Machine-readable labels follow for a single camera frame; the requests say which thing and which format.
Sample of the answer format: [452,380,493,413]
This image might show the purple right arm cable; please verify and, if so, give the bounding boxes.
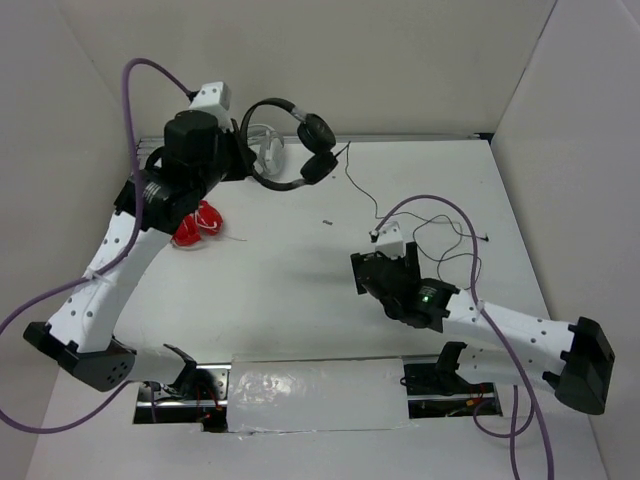
[372,194,556,480]

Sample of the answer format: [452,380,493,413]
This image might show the white taped cover plate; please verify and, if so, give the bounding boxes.
[227,358,410,433]

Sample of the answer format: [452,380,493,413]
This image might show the black headphone cable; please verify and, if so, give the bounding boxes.
[333,141,491,289]

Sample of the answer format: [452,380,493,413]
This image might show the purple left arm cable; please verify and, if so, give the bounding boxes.
[0,58,196,434]

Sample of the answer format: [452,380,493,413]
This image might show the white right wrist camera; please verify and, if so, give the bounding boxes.
[369,221,405,260]

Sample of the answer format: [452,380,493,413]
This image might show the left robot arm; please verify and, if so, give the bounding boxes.
[23,110,255,399]

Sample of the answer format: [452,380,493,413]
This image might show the red headphones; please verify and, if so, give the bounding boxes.
[170,200,244,249]

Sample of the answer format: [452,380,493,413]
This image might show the white headphones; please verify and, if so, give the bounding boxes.
[247,124,285,178]

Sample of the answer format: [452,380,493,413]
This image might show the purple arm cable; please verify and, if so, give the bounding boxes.
[0,58,196,434]
[372,194,556,480]

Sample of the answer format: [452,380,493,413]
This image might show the black headphones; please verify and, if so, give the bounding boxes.
[238,97,337,192]

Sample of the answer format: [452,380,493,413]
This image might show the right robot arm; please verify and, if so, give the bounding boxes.
[350,243,615,415]

